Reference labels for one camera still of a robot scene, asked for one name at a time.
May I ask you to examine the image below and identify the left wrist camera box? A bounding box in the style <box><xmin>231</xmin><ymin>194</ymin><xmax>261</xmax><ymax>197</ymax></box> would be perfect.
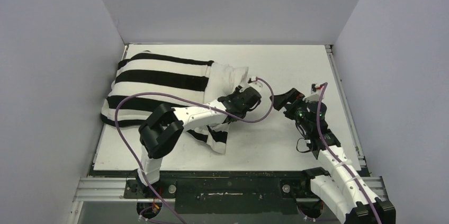
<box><xmin>243</xmin><ymin>76</ymin><xmax>263</xmax><ymax>92</ymax></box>

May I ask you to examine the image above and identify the black white striped pillowcase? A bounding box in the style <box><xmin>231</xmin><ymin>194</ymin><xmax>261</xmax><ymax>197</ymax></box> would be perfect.
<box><xmin>100</xmin><ymin>51</ymin><xmax>232</xmax><ymax>156</ymax></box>

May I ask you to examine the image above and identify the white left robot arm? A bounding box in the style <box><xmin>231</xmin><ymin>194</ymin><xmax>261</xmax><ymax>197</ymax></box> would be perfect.
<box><xmin>137</xmin><ymin>82</ymin><xmax>262</xmax><ymax>198</ymax></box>

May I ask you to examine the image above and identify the black metal base rail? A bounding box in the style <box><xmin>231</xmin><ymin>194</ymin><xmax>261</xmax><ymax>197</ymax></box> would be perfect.
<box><xmin>76</xmin><ymin>169</ymin><xmax>388</xmax><ymax>224</ymax></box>

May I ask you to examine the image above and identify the white pillow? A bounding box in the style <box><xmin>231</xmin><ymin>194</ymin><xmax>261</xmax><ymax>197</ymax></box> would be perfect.
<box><xmin>203</xmin><ymin>62</ymin><xmax>249</xmax><ymax>103</ymax></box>

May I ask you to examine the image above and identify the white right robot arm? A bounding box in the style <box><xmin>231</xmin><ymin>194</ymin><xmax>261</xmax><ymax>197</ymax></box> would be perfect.
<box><xmin>270</xmin><ymin>84</ymin><xmax>396</xmax><ymax>223</ymax></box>

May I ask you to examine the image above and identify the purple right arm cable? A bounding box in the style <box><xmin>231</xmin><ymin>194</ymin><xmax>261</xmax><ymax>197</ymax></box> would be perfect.
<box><xmin>311</xmin><ymin>82</ymin><xmax>374</xmax><ymax>209</ymax></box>

